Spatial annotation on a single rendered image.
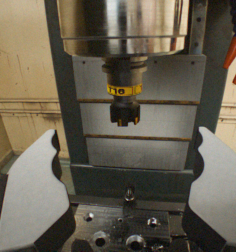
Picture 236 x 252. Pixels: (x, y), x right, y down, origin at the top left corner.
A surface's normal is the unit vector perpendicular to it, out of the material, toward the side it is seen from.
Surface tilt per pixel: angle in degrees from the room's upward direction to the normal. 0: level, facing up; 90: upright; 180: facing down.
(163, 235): 0
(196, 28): 90
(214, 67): 90
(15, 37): 90
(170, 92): 90
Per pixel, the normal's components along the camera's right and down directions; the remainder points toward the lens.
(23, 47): -0.13, 0.47
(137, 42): 0.12, 0.47
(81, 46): -0.56, 0.41
